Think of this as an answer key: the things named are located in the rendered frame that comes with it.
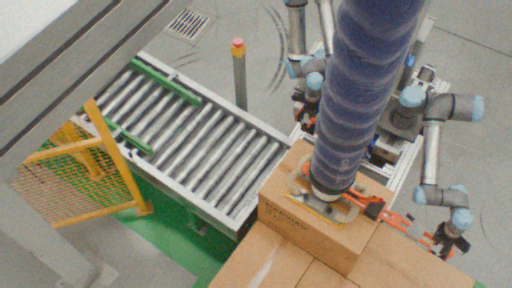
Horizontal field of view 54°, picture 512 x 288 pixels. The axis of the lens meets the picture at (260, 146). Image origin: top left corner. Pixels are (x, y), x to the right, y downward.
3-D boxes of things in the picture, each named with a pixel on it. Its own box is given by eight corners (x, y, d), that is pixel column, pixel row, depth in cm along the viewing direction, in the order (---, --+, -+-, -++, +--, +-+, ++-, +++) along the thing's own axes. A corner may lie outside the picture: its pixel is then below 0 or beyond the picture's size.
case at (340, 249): (257, 219, 294) (257, 192, 260) (294, 169, 311) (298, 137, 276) (347, 276, 278) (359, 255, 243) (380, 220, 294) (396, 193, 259)
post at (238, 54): (237, 132, 388) (230, 46, 301) (242, 126, 391) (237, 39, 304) (244, 136, 386) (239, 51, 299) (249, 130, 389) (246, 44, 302)
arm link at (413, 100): (395, 97, 266) (401, 82, 254) (421, 100, 265) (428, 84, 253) (395, 116, 260) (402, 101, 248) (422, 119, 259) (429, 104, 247)
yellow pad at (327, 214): (283, 196, 258) (284, 192, 254) (294, 182, 262) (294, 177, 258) (340, 232, 249) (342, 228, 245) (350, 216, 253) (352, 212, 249)
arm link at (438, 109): (426, 87, 210) (417, 204, 206) (453, 90, 209) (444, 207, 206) (418, 93, 221) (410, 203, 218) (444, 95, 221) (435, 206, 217)
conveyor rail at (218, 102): (46, 13, 394) (37, -5, 378) (51, 9, 396) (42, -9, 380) (292, 162, 329) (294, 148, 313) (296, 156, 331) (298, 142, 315)
